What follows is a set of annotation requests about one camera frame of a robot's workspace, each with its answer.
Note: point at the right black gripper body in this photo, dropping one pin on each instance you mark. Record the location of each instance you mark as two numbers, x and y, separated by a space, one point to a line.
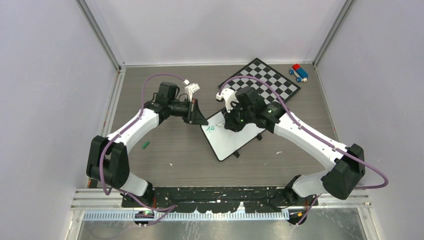
239 117

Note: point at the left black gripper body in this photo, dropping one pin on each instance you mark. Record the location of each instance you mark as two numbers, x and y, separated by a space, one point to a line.
190 110

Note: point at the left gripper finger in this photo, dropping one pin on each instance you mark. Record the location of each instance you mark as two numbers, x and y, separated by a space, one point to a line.
196 107
199 119

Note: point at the small whiteboard with stand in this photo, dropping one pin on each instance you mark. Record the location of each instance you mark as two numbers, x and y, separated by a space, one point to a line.
225 143

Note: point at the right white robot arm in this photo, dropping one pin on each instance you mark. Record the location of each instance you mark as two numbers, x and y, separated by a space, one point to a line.
341 174

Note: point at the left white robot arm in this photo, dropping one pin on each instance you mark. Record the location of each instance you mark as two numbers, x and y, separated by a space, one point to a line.
108 158

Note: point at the black white checkerboard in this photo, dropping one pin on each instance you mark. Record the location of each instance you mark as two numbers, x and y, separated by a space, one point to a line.
276 80

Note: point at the red blue toy car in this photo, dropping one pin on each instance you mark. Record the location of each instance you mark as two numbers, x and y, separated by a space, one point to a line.
300 74

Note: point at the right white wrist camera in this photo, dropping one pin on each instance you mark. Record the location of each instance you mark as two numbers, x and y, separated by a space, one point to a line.
228 96

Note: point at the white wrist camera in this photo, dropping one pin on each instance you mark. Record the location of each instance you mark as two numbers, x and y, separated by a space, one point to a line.
189 89
228 96

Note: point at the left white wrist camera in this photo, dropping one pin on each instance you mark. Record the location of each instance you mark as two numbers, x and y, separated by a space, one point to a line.
189 89

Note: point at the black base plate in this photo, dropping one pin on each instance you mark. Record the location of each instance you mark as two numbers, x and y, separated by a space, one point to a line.
219 200

